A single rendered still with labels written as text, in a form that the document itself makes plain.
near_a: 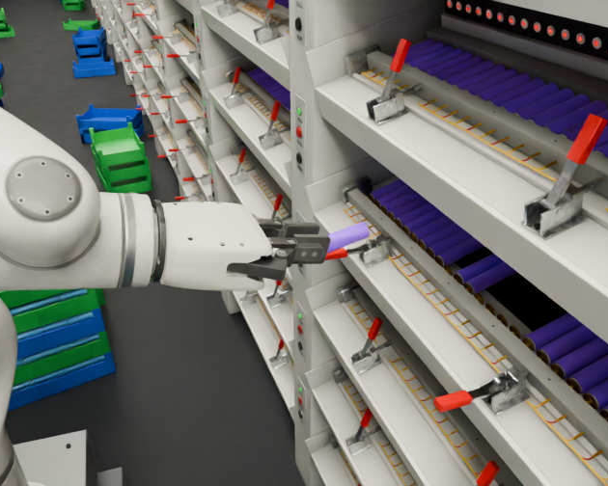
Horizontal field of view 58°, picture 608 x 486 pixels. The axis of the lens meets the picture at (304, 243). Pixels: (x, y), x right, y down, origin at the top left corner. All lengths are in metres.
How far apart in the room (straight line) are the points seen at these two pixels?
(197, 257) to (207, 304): 1.43
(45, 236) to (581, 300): 0.38
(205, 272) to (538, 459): 0.34
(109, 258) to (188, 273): 0.07
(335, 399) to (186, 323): 0.86
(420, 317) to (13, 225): 0.45
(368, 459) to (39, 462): 0.55
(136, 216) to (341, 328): 0.54
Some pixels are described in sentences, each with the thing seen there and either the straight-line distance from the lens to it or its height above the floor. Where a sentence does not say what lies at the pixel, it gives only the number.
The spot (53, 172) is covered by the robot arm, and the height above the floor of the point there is 1.02.
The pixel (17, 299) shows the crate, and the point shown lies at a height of 0.34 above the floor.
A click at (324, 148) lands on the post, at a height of 0.86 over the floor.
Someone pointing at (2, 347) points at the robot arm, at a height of 0.73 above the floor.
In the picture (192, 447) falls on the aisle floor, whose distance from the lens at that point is 1.50.
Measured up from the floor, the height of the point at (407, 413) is 0.56.
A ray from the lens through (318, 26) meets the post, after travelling 0.78.
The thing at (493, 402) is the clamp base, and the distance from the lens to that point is 0.57.
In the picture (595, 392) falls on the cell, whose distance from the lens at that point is 0.58.
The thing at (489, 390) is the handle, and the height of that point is 0.78.
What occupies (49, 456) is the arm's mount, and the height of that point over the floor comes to 0.38.
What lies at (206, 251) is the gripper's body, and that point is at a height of 0.92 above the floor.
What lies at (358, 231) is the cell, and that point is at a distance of 0.58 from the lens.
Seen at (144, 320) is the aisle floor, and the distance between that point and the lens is 1.89.
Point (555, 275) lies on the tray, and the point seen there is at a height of 0.94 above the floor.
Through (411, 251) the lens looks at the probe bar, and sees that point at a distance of 0.72.
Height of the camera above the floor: 1.18
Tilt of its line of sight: 33 degrees down
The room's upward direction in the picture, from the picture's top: straight up
